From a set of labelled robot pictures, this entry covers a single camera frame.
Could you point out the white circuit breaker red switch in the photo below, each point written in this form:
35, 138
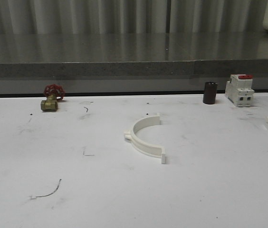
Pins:
238, 90

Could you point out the dark brown cylindrical coupling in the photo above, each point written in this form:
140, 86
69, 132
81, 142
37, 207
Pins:
210, 91

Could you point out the brass valve red handwheel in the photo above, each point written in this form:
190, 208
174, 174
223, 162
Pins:
53, 94

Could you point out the grey stone counter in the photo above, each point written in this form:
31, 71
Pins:
130, 63

